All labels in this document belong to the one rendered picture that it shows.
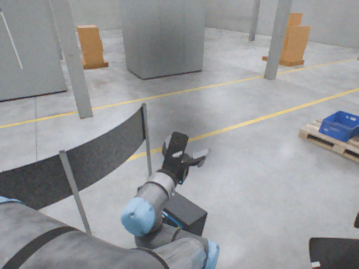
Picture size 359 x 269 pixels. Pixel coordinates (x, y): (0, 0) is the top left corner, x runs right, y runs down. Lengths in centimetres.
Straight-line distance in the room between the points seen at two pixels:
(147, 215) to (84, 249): 30
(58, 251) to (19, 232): 5
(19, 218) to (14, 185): 159
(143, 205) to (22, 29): 557
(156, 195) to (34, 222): 33
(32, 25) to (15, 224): 570
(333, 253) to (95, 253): 102
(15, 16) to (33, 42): 51
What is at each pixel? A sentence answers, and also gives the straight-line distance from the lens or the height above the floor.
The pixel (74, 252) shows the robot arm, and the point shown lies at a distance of 23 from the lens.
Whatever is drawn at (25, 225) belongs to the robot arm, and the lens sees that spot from 27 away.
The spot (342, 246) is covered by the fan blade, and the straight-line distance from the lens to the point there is 115.
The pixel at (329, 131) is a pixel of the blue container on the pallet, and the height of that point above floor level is 22.
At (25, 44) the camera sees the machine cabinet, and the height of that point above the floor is 113.
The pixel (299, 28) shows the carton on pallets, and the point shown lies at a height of 118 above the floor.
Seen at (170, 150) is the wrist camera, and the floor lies 150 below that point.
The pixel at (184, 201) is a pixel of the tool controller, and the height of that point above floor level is 123.
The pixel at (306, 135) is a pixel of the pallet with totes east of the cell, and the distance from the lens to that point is 402.
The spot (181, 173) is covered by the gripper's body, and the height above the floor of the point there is 143.
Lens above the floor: 186
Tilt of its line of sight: 31 degrees down
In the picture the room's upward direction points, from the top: straight up
